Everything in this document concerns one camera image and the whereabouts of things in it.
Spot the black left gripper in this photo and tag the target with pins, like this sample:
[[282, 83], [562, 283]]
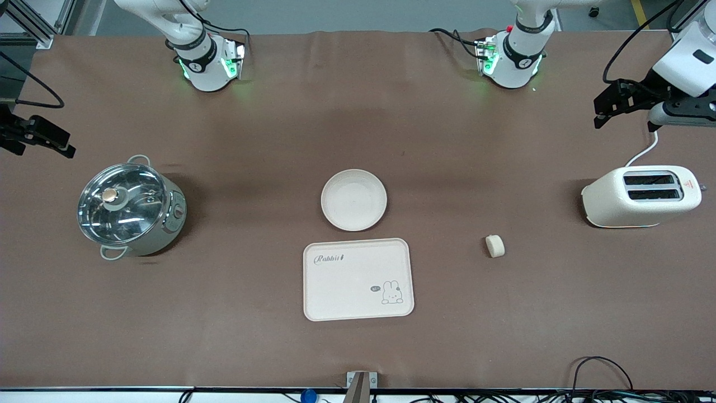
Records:
[[639, 93]]

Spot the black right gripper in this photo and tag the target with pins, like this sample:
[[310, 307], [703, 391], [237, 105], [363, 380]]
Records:
[[12, 132]]

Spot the small cream bun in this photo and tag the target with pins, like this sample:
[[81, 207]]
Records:
[[495, 246]]

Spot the cream round plate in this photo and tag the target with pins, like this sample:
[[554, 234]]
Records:
[[353, 200]]

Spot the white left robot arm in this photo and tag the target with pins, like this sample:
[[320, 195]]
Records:
[[517, 56]]

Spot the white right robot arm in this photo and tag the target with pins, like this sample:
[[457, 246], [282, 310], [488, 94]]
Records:
[[201, 61]]

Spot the cream rabbit print tray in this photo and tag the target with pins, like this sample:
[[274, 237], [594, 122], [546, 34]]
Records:
[[358, 280]]

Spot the glass pot lid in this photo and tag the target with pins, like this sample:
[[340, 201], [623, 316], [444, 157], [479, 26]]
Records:
[[120, 204]]

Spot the cream two-slot toaster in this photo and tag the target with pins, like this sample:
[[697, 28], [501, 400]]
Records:
[[637, 204]]

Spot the steel pot with glass lid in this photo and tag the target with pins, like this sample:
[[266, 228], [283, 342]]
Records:
[[168, 224]]

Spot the brown table mat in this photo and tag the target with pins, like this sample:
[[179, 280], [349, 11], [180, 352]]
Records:
[[358, 123]]

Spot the blue round cap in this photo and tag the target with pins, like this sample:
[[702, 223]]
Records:
[[308, 396]]

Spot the aluminium frame profile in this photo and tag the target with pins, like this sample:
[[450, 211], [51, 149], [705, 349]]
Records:
[[33, 25]]

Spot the grey metal camera bracket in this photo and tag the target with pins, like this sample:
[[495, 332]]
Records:
[[361, 386]]

